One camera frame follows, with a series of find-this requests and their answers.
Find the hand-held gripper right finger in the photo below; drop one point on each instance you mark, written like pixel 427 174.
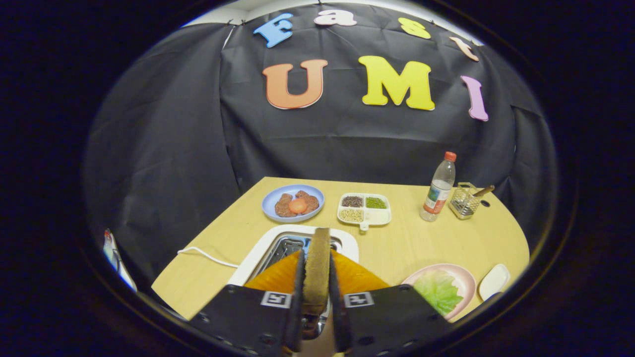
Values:
pixel 387 317

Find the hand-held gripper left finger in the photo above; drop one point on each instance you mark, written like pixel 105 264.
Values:
pixel 248 317

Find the green lettuce leaf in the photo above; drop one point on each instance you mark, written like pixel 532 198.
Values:
pixel 439 292

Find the brown toasted bread slice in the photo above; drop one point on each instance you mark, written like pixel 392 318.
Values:
pixel 317 267

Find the white toaster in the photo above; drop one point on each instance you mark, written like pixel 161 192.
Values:
pixel 258 253

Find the pink round plate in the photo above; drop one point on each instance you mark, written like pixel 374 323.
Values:
pixel 467 282

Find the white divided tray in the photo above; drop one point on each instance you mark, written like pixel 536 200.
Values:
pixel 378 217

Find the pale bean pile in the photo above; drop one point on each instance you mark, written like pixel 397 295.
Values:
pixel 351 215

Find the small white plate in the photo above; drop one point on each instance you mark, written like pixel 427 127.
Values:
pixel 493 282

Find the green bean pile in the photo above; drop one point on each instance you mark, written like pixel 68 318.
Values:
pixel 376 203

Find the brown meat patty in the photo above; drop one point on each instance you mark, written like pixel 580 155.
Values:
pixel 312 201
pixel 283 207

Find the blue round plate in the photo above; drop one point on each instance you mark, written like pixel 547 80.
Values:
pixel 270 201

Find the dark bean pile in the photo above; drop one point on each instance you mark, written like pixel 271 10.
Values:
pixel 352 201

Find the clear plastic water bottle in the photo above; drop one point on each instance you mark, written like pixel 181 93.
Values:
pixel 437 193

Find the white and blue object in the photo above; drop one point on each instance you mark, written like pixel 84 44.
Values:
pixel 116 260

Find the black backdrop cloth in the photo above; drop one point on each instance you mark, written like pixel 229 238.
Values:
pixel 198 148

